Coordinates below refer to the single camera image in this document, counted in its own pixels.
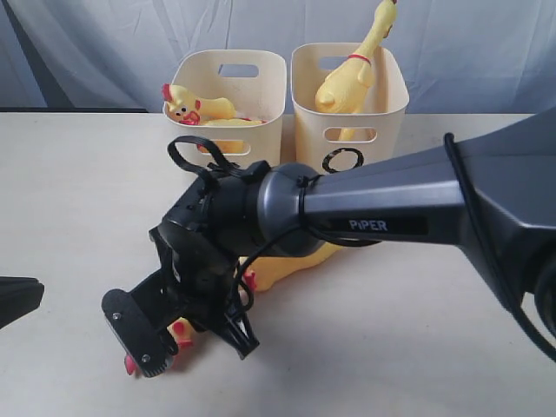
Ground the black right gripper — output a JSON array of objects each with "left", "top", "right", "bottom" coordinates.
[{"left": 130, "top": 162, "right": 270, "bottom": 360}]

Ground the yellow rubber chicken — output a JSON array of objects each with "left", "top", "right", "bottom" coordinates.
[
  {"left": 167, "top": 242, "right": 341, "bottom": 354},
  {"left": 314, "top": 0, "right": 397, "bottom": 114}
]

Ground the headless yellow rubber chicken body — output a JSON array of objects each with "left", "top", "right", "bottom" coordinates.
[{"left": 202, "top": 117, "right": 266, "bottom": 155}]

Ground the detached yellow chicken head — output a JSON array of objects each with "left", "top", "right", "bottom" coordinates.
[{"left": 162, "top": 83, "right": 236, "bottom": 126}]

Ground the yellow rubber chicken front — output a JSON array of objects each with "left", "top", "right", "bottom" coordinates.
[{"left": 314, "top": 0, "right": 397, "bottom": 114}]

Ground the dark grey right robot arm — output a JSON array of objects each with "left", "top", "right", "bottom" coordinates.
[{"left": 128, "top": 109, "right": 555, "bottom": 360}]

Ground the cream bin marked O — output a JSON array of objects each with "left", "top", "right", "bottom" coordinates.
[{"left": 290, "top": 43, "right": 409, "bottom": 173}]

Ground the cream bin marked X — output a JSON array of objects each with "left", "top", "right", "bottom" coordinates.
[{"left": 162, "top": 50, "right": 288, "bottom": 166}]

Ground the blue backdrop curtain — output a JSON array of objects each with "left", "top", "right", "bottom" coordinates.
[{"left": 1, "top": 1, "right": 555, "bottom": 113}]

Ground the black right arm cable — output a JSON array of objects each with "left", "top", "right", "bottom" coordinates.
[{"left": 167, "top": 132, "right": 556, "bottom": 361}]

